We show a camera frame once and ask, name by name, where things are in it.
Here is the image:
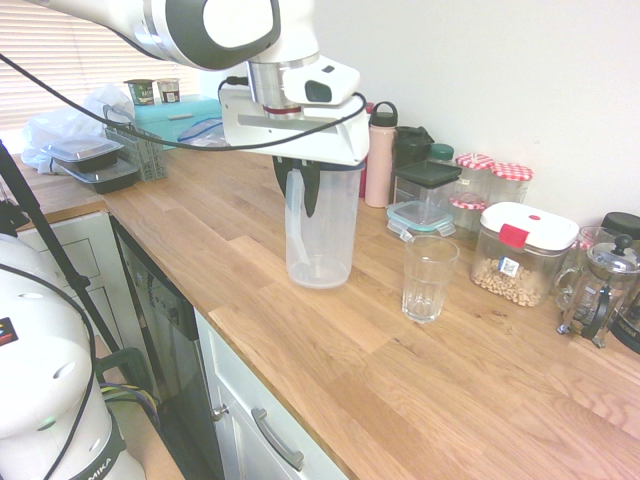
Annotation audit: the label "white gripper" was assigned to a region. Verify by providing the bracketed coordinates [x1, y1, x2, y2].
[221, 88, 372, 219]

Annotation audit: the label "clear pitcher with blue lid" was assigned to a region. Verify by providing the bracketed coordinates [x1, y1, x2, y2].
[283, 162, 367, 291]

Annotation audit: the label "red water bottle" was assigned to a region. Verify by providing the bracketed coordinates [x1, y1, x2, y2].
[357, 102, 376, 199]

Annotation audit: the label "pink bottle with black cap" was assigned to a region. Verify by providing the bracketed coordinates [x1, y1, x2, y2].
[364, 101, 400, 209]

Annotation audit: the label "glass container with teal lid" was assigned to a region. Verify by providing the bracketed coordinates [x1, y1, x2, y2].
[385, 199, 457, 239]

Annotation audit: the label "clear zip bag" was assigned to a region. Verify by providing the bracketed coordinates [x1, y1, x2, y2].
[177, 117, 226, 149]

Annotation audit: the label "black shaker bottle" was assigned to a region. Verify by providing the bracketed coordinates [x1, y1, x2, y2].
[394, 125, 435, 169]

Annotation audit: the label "square container with black lid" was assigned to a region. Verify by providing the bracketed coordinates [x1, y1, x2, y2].
[392, 160, 463, 206]

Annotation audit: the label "teal box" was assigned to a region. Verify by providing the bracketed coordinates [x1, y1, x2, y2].
[133, 97, 224, 151]

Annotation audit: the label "grey cutlery basket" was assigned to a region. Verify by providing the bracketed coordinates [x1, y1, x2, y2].
[103, 105, 169, 182]

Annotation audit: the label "jar with green lid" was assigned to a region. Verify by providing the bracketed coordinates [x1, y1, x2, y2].
[428, 143, 457, 169]

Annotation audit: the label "brown yoghurt cup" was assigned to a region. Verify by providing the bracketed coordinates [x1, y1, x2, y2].
[156, 78, 181, 105]

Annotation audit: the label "small jar red checkered lid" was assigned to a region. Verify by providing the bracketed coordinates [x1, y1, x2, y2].
[448, 195, 489, 241]

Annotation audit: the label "clear drinking glass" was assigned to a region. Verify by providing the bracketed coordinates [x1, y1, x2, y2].
[402, 235, 460, 325]

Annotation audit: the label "tall jar red checkered lid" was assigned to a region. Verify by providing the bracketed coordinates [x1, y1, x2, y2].
[454, 152, 496, 201]
[487, 162, 534, 206]

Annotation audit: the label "green yoghurt cup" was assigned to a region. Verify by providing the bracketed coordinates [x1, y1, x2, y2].
[123, 78, 154, 107]

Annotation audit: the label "black takeout container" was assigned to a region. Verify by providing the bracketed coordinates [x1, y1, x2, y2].
[59, 159, 141, 195]
[42, 138, 124, 174]

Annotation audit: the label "white drawer cabinet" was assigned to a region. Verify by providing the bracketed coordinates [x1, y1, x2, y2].
[193, 309, 351, 480]

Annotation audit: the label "black dishwasher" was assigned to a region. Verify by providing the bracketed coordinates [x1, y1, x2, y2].
[109, 214, 226, 480]

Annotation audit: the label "cereal container with white lid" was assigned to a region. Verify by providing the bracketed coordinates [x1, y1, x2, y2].
[469, 202, 581, 308]

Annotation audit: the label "green clamp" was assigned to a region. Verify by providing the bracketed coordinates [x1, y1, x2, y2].
[94, 347, 161, 426]

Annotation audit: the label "white plastic bag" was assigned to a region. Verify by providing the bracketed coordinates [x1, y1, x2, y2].
[19, 84, 136, 174]

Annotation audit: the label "window blinds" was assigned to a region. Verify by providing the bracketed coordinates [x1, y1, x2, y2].
[0, 0, 201, 134]

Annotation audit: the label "clear glass mug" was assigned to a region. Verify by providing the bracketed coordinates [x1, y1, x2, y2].
[553, 225, 609, 311]

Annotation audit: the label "glass French press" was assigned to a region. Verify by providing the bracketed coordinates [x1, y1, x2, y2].
[557, 233, 640, 349]

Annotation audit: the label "jar with black lid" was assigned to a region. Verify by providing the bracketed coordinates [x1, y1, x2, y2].
[599, 211, 640, 241]

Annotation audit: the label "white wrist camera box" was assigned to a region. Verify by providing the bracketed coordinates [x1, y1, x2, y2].
[282, 58, 362, 107]

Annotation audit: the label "black camera stand pole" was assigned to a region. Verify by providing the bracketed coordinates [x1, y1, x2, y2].
[0, 139, 124, 354]

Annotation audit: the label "metal drawer handle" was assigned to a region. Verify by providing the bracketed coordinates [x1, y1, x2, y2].
[250, 407, 305, 472]

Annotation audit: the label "coloured wire bundle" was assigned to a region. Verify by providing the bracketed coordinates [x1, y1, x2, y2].
[102, 382, 161, 416]

